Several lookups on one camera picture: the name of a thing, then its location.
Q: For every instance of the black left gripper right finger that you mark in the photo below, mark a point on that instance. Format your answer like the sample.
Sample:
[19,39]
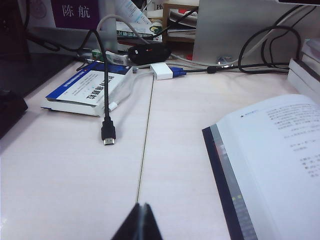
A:
[151,227]

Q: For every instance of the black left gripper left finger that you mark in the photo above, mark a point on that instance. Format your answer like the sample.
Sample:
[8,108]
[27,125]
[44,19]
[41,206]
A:
[132,227]

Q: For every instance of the dark blue cover book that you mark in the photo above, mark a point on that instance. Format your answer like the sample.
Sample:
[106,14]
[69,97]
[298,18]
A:
[262,162]

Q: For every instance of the blue and white book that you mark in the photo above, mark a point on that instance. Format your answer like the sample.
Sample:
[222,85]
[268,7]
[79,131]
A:
[82,87]

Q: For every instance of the green cover book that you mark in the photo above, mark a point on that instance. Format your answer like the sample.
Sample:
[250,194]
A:
[127,33]

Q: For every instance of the white spine book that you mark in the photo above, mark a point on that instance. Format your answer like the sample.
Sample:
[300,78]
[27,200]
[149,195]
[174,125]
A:
[311,58]

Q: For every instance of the teal spine book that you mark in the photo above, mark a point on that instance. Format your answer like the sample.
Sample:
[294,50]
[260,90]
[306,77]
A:
[312,45]

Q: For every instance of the black block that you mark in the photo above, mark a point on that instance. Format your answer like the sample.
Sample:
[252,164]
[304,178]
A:
[12,110]

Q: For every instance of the small green white box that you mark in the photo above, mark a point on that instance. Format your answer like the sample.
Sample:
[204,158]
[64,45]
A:
[117,58]

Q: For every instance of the black oval device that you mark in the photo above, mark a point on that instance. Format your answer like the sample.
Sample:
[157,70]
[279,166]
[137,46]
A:
[150,53]

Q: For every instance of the black monitor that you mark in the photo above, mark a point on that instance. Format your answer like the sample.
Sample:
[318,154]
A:
[25,72]

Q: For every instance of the grey metal partition panel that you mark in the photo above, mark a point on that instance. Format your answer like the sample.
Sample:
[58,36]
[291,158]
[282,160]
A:
[225,30]

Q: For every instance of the white tube blue print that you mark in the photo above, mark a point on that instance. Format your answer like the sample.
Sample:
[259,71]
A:
[132,10]

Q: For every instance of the purple name plate holder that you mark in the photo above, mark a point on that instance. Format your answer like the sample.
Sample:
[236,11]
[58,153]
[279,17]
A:
[75,12]

